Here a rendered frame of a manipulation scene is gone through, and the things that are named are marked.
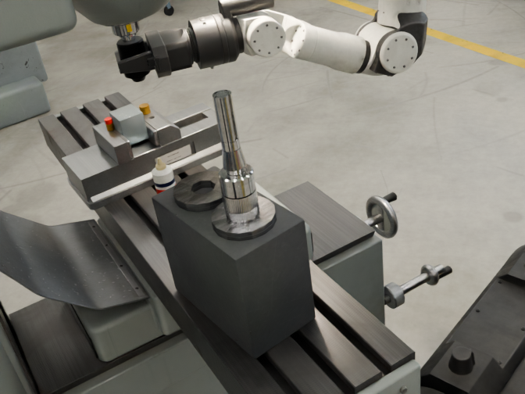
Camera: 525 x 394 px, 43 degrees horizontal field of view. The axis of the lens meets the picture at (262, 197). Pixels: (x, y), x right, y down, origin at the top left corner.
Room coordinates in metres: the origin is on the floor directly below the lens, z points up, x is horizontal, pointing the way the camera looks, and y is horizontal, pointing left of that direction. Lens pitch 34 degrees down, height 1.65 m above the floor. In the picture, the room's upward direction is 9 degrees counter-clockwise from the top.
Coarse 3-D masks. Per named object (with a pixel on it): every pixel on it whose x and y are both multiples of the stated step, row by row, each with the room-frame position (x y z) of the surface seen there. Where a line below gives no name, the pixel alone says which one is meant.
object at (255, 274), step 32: (160, 192) 0.86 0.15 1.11; (192, 192) 0.82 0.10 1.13; (160, 224) 0.84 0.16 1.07; (192, 224) 0.76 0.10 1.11; (224, 224) 0.73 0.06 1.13; (256, 224) 0.72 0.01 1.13; (288, 224) 0.72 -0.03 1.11; (192, 256) 0.77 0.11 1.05; (224, 256) 0.69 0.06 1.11; (256, 256) 0.68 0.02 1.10; (288, 256) 0.71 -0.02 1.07; (192, 288) 0.79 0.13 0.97; (224, 288) 0.70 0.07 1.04; (256, 288) 0.68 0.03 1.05; (288, 288) 0.71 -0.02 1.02; (224, 320) 0.72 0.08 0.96; (256, 320) 0.67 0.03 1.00; (288, 320) 0.70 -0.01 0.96; (256, 352) 0.67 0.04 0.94
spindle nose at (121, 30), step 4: (128, 24) 1.10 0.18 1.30; (132, 24) 1.11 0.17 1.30; (136, 24) 1.11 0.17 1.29; (112, 28) 1.11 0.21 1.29; (116, 28) 1.11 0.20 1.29; (120, 28) 1.10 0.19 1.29; (124, 28) 1.10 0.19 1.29; (132, 28) 1.11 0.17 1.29; (136, 28) 1.11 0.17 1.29; (140, 28) 1.12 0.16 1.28; (116, 32) 1.11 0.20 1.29; (120, 32) 1.10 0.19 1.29; (124, 32) 1.10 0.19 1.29; (128, 32) 1.10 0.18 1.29; (132, 32) 1.10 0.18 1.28; (136, 32) 1.11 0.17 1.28
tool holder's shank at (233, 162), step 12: (216, 96) 0.74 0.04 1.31; (228, 96) 0.74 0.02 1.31; (216, 108) 0.74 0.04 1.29; (228, 108) 0.74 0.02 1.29; (228, 120) 0.74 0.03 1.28; (228, 132) 0.74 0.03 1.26; (228, 144) 0.74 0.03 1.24; (240, 144) 0.75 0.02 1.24; (228, 156) 0.74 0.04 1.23; (240, 156) 0.74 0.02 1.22; (228, 168) 0.74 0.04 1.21; (240, 168) 0.74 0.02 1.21
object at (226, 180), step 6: (222, 168) 0.76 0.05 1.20; (246, 168) 0.75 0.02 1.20; (252, 168) 0.75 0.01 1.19; (222, 174) 0.75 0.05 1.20; (228, 174) 0.74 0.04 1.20; (240, 174) 0.74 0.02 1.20; (246, 174) 0.74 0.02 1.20; (252, 174) 0.74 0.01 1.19; (222, 180) 0.74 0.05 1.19; (228, 180) 0.73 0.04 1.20; (234, 180) 0.73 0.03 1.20; (240, 180) 0.73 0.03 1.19; (246, 180) 0.73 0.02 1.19; (228, 186) 0.73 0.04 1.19; (234, 186) 0.73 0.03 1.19
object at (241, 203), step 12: (252, 180) 0.74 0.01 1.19; (228, 192) 0.73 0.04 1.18; (240, 192) 0.73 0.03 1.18; (252, 192) 0.74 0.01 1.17; (228, 204) 0.73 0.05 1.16; (240, 204) 0.73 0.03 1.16; (252, 204) 0.73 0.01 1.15; (228, 216) 0.74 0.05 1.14; (240, 216) 0.73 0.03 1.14; (252, 216) 0.73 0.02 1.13
